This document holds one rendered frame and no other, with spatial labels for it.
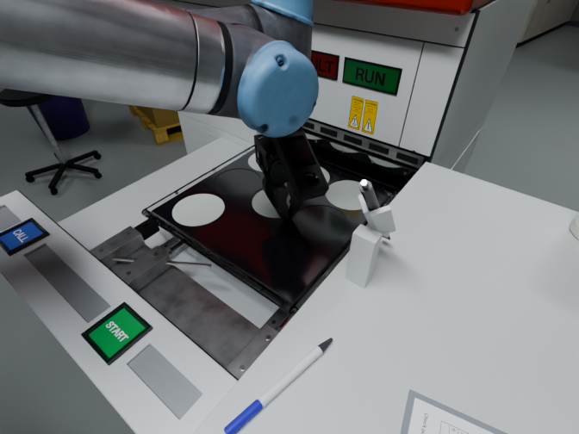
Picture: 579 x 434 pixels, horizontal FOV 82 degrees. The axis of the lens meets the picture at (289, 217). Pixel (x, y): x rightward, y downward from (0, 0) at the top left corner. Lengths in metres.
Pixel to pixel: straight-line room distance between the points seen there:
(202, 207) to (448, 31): 0.52
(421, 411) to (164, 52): 0.38
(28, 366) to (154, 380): 1.38
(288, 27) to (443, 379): 0.43
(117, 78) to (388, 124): 0.55
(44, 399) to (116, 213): 0.97
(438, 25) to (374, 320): 0.47
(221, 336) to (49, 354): 1.31
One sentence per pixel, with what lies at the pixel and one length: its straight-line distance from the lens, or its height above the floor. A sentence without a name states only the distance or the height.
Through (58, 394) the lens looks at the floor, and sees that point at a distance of 1.65.
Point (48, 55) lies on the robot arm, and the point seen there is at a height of 1.26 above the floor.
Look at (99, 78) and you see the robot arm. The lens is 0.27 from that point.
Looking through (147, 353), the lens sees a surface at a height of 0.96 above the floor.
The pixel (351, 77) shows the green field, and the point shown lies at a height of 1.09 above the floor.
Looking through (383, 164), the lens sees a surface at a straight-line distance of 0.75.
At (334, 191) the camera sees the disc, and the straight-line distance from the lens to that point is 0.70.
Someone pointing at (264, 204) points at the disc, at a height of 0.90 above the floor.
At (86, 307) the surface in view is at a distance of 0.50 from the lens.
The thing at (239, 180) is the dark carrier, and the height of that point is 0.90.
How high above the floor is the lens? 1.32
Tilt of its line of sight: 41 degrees down
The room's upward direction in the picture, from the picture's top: straight up
